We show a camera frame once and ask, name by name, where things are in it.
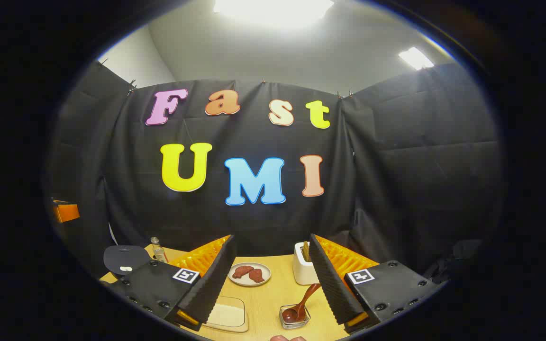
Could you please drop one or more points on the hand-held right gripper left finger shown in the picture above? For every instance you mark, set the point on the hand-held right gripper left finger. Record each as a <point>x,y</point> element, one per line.
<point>211,289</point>

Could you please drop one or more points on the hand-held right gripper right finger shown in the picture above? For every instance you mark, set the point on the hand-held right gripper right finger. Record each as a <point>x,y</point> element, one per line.
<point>332,284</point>

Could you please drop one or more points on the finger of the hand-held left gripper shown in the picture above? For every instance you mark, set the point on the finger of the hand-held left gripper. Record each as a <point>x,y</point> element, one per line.
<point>67,213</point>

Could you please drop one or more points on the dark brown wooden spoon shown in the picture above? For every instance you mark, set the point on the dark brown wooden spoon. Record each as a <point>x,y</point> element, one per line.
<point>294,313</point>

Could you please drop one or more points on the clear ribbed chopstick holder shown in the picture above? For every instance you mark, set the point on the clear ribbed chopstick holder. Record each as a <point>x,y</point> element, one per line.
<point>301,323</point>

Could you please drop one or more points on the black silver rice cooker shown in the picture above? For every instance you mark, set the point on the black silver rice cooker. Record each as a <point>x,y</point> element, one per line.
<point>126,255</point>

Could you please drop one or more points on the white toaster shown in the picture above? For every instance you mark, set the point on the white toaster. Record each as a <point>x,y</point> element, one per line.
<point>301,272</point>

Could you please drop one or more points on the red-brown meat piece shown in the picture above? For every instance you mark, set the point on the red-brown meat piece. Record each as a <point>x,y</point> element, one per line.
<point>257,276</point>
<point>242,272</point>

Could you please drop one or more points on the clear glass tray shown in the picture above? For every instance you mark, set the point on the clear glass tray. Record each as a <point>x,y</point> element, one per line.
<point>242,315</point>

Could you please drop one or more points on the brown toast slice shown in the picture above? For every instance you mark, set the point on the brown toast slice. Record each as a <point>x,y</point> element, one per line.
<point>306,251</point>

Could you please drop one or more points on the white round plate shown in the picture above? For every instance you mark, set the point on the white round plate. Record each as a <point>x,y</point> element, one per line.
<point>266,272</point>

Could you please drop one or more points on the small clear glass bottle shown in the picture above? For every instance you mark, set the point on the small clear glass bottle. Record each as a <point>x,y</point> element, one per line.
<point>159,253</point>

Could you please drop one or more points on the ceiling light panel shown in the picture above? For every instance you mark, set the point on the ceiling light panel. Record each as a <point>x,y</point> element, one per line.
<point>415,58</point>
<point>273,8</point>

